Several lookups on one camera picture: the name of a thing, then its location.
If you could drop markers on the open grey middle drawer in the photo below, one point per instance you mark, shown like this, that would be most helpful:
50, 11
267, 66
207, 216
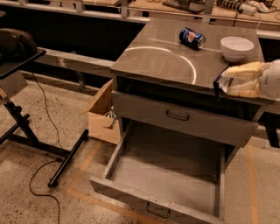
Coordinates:
166, 173

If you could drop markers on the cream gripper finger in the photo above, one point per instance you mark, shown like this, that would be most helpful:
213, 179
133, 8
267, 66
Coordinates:
249, 89
247, 72

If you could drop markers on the dark bag on stand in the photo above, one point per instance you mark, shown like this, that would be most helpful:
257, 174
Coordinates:
15, 45

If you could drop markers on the white ceramic bowl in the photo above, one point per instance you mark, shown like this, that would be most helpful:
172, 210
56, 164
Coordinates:
235, 48

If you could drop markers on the dark blue rxbar wrapper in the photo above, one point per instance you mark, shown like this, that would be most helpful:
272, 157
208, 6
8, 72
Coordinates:
221, 84

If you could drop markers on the blue pepsi can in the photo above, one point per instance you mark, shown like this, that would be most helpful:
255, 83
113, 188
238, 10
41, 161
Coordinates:
192, 38

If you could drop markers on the closed grey top drawer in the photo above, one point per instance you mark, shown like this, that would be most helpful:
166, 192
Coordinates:
219, 128

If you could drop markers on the cardboard box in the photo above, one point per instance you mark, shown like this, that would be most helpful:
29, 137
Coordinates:
101, 117

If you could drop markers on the grey metal drawer cabinet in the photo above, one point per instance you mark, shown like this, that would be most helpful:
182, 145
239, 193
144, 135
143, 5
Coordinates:
157, 66

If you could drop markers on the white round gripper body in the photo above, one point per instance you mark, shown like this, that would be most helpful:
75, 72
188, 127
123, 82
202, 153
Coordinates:
270, 79

